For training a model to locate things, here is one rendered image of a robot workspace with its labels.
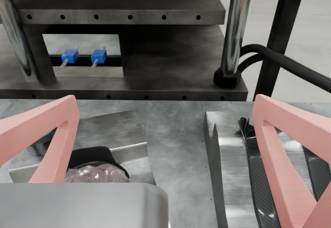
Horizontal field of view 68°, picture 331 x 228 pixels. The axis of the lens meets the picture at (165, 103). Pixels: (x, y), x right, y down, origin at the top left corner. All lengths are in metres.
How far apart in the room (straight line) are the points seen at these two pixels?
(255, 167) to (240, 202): 0.07
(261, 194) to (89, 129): 0.37
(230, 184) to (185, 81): 0.55
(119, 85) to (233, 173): 0.58
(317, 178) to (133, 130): 0.37
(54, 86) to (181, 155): 0.57
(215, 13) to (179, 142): 0.45
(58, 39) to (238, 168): 0.75
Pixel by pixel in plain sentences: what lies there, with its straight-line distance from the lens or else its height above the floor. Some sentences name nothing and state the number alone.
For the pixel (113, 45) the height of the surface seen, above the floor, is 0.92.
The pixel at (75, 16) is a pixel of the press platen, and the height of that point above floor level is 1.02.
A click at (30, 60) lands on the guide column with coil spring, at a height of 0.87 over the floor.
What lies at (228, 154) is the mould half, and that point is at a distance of 0.48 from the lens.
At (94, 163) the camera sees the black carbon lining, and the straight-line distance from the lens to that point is 0.55.
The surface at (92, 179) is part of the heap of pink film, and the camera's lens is 0.49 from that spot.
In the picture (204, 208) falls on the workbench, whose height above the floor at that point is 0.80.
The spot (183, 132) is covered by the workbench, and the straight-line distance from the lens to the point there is 0.69.
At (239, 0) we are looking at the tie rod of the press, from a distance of 0.81.
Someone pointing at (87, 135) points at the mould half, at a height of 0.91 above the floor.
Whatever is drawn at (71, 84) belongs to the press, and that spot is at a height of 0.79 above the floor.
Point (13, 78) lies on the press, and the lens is 1.13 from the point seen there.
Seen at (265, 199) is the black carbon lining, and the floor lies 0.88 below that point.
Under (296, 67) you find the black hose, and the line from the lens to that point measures 0.84.
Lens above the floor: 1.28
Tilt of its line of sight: 37 degrees down
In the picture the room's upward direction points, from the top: straight up
